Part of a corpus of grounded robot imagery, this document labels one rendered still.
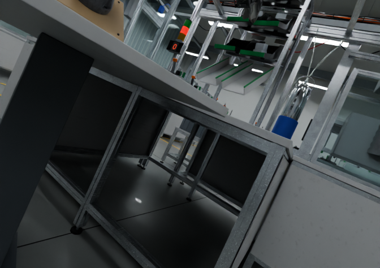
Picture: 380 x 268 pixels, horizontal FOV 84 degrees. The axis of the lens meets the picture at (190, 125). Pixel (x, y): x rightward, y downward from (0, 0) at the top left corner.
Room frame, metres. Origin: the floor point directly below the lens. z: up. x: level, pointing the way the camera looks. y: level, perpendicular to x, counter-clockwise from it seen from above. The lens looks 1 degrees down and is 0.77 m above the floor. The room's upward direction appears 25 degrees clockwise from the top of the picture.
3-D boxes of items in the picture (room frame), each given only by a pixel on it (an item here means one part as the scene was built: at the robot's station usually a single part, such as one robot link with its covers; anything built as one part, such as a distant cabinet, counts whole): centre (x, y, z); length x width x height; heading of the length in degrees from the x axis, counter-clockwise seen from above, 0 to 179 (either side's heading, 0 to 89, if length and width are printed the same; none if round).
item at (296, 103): (1.72, -0.70, 1.32); 0.14 x 0.14 x 0.38
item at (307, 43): (2.05, -0.70, 1.56); 0.04 x 0.04 x 1.39; 62
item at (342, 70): (1.88, -1.02, 1.56); 0.09 x 0.04 x 1.39; 62
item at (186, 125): (3.40, -0.22, 0.73); 0.62 x 0.42 x 0.23; 62
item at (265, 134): (1.69, -0.01, 0.85); 1.50 x 1.41 x 0.03; 62
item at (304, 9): (1.24, -0.18, 1.26); 0.36 x 0.21 x 0.80; 62
